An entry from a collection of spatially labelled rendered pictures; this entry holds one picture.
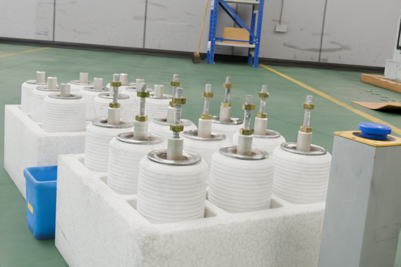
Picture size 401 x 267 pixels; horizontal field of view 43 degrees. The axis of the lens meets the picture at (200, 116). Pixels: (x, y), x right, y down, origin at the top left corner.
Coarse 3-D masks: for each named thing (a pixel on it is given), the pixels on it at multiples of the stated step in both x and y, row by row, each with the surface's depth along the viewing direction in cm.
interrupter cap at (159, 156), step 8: (152, 152) 72; (160, 152) 73; (184, 152) 74; (152, 160) 69; (160, 160) 68; (168, 160) 69; (176, 160) 70; (184, 160) 70; (192, 160) 70; (200, 160) 70
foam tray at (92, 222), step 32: (64, 160) 92; (64, 192) 91; (96, 192) 77; (64, 224) 92; (96, 224) 77; (128, 224) 66; (160, 224) 66; (192, 224) 67; (224, 224) 68; (256, 224) 71; (288, 224) 74; (320, 224) 78; (64, 256) 92; (96, 256) 77; (128, 256) 66; (160, 256) 64; (192, 256) 67; (224, 256) 69; (256, 256) 72; (288, 256) 75
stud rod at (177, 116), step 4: (176, 88) 69; (180, 88) 69; (176, 92) 70; (180, 92) 69; (176, 96) 70; (180, 96) 69; (176, 104) 70; (180, 104) 70; (176, 108) 70; (180, 108) 70; (176, 112) 70; (180, 112) 70; (176, 116) 70; (180, 116) 70; (176, 120) 70; (180, 120) 70; (176, 124) 70; (180, 124) 70; (172, 132) 71; (176, 132) 70; (172, 136) 71; (176, 136) 70
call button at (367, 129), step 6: (360, 126) 65; (366, 126) 64; (372, 126) 64; (378, 126) 64; (384, 126) 64; (366, 132) 64; (372, 132) 64; (378, 132) 63; (384, 132) 64; (390, 132) 64; (378, 138) 64; (384, 138) 64
